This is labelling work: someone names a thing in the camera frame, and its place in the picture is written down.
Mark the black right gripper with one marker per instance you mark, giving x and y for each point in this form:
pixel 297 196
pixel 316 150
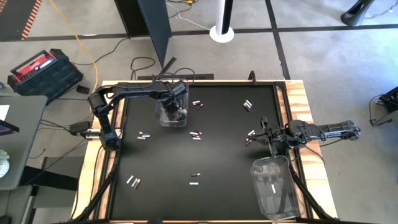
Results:
pixel 275 138

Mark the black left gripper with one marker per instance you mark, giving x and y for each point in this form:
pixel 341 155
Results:
pixel 175 95

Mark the clear plastic bin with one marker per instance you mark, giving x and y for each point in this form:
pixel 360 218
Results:
pixel 158 112
pixel 280 174

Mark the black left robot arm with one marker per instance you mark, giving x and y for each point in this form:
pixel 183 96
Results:
pixel 104 124

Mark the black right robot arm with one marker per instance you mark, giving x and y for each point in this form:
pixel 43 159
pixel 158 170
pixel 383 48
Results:
pixel 335 129

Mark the black clamp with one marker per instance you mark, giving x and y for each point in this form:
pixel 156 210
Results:
pixel 154 79
pixel 252 77

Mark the black partition foot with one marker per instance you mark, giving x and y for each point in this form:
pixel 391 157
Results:
pixel 202 76

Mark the black table mat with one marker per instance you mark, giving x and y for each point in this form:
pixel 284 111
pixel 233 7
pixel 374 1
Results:
pixel 174 202

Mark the white pole round base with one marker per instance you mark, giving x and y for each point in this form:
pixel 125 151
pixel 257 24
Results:
pixel 221 34

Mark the black partition panel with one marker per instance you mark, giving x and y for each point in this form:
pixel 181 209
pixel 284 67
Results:
pixel 149 25

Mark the small black power adapter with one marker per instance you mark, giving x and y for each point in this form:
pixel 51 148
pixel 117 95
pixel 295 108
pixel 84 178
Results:
pixel 82 89

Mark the black power brick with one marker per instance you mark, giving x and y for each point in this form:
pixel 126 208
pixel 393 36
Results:
pixel 80 126

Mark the yellow plug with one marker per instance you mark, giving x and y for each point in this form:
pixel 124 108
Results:
pixel 190 1

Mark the red black toolbox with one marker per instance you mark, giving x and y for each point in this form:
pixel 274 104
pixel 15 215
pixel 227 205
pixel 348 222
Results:
pixel 49 77

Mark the black device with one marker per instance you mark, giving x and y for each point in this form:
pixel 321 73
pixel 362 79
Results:
pixel 390 99

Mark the black side table base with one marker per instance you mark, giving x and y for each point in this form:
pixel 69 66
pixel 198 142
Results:
pixel 46 179

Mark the grey side table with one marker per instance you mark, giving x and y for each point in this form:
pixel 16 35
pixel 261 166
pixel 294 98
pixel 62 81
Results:
pixel 21 149

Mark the black curved stand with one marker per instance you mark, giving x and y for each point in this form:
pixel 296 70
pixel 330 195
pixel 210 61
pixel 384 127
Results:
pixel 357 14

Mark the dark tablet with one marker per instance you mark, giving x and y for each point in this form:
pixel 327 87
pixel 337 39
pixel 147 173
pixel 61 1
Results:
pixel 6 128

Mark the white paper sheet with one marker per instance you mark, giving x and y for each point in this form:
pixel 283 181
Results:
pixel 3 112

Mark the patterned white green plate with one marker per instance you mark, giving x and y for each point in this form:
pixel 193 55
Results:
pixel 3 165

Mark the black orange striped mat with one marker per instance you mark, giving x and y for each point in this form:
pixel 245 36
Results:
pixel 15 21

